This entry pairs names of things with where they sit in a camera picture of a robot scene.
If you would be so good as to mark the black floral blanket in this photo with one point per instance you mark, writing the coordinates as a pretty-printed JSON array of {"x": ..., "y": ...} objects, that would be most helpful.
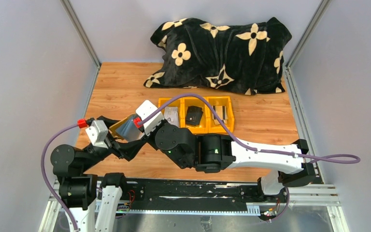
[{"x": 243, "y": 59}]

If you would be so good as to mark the aluminium frame post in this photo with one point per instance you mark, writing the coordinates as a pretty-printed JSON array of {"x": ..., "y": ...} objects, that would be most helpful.
[
  {"x": 322, "y": 7},
  {"x": 68, "y": 7}
]

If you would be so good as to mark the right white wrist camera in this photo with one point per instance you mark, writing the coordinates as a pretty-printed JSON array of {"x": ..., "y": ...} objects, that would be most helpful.
[{"x": 147, "y": 110}]

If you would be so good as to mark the aluminium frame post right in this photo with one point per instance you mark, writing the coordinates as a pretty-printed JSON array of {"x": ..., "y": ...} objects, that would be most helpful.
[{"x": 322, "y": 7}]

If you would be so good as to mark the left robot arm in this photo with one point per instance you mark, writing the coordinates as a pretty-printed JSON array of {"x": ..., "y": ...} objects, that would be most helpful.
[{"x": 91, "y": 207}]

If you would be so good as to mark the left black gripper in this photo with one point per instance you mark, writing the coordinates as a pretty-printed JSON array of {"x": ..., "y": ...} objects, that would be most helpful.
[{"x": 112, "y": 142}]

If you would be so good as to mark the aluminium frame post left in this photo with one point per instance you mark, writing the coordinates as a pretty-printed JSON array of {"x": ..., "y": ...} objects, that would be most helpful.
[{"x": 68, "y": 7}]

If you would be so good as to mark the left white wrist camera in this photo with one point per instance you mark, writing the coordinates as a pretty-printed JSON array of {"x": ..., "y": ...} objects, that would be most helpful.
[{"x": 97, "y": 133}]

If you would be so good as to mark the yellow three-compartment bin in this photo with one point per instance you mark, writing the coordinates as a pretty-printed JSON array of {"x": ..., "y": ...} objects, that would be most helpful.
[{"x": 208, "y": 124}]

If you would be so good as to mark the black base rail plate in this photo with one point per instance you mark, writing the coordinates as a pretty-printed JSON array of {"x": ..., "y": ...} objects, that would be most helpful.
[{"x": 198, "y": 197}]

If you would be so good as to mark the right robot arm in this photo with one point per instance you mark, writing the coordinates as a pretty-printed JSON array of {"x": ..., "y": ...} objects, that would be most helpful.
[{"x": 212, "y": 153}]

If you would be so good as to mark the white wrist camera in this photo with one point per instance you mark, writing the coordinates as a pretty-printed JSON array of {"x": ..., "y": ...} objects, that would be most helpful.
[
  {"x": 147, "y": 110},
  {"x": 97, "y": 133}
]

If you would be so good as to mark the black cards in bin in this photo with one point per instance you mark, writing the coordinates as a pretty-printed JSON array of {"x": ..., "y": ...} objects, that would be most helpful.
[{"x": 193, "y": 115}]

